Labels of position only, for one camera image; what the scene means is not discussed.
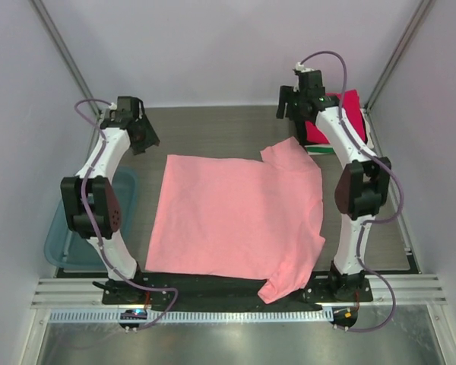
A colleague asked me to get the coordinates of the light pink t shirt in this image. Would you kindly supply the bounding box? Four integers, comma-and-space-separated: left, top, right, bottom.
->
146, 138, 325, 303

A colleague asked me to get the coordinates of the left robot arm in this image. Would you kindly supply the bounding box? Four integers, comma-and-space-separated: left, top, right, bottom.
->
60, 96, 160, 304

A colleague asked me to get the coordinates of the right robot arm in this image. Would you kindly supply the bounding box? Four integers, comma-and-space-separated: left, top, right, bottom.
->
276, 64, 391, 301

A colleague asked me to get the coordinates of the folded green t shirt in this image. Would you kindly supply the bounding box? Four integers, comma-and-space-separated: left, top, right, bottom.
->
306, 144, 334, 155

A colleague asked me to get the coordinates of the folded magenta t shirt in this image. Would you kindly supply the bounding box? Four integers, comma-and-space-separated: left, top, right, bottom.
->
304, 89, 368, 145

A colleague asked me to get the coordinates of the folded white t shirt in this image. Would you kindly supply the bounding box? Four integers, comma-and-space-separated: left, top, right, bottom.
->
306, 108, 375, 156

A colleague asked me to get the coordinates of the blue plastic bin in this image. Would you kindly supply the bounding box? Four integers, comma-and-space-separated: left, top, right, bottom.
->
44, 167, 138, 271

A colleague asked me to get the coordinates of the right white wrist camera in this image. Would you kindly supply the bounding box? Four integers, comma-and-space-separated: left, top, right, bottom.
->
293, 62, 314, 75

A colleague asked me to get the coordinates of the left aluminium frame post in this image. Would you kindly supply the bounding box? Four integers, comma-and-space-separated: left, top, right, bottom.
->
28, 0, 93, 99

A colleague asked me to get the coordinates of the aluminium frame post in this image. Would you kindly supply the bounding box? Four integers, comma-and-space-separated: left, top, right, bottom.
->
364, 0, 435, 112
28, 0, 93, 99

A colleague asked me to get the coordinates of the right aluminium frame post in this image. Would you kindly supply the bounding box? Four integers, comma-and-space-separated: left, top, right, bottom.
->
364, 0, 435, 112

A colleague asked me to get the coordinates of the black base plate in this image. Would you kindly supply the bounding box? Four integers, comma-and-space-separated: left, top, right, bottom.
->
93, 273, 373, 313

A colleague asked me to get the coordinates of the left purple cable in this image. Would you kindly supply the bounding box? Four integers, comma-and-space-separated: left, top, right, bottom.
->
74, 98, 179, 332

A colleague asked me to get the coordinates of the aluminium front rail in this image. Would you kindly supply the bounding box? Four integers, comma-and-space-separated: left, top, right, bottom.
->
30, 274, 448, 309

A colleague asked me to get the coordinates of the white slotted cable duct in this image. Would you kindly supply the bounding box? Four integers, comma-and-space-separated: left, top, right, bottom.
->
49, 307, 333, 324

